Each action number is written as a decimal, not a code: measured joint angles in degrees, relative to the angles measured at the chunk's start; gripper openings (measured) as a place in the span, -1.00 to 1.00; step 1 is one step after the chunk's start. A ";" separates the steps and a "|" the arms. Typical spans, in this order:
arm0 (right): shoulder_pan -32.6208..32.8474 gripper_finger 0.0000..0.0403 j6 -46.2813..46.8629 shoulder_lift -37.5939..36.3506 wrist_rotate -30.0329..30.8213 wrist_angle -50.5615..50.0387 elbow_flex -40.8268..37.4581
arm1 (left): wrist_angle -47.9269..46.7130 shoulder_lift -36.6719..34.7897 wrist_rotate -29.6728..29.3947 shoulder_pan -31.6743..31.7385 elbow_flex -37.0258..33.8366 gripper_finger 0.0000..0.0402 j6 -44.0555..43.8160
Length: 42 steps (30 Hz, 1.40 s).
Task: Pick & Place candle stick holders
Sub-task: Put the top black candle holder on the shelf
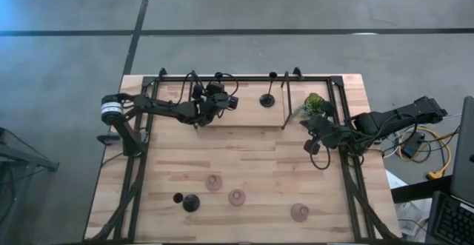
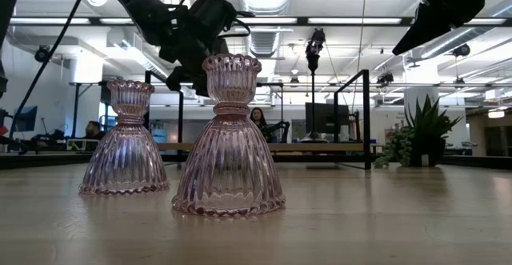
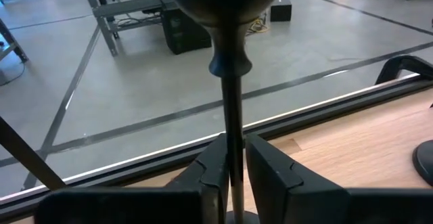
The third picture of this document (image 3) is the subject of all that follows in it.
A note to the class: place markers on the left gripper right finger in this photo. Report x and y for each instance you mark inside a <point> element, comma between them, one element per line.
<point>280,190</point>

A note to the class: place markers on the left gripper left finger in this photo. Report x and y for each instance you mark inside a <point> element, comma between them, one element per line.
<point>214,183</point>

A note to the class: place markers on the black metal candlestick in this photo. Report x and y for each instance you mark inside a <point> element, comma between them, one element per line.
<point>424,163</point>
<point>225,0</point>

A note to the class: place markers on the black computer tower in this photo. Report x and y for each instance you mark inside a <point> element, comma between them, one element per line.
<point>184,31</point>

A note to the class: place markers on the small black box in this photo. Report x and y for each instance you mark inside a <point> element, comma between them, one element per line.
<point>280,9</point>

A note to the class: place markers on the black metal table frame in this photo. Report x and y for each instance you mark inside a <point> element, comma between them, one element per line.
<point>304,120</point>

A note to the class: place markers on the grey metal workbench frame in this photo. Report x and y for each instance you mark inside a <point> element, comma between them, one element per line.
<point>108,12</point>

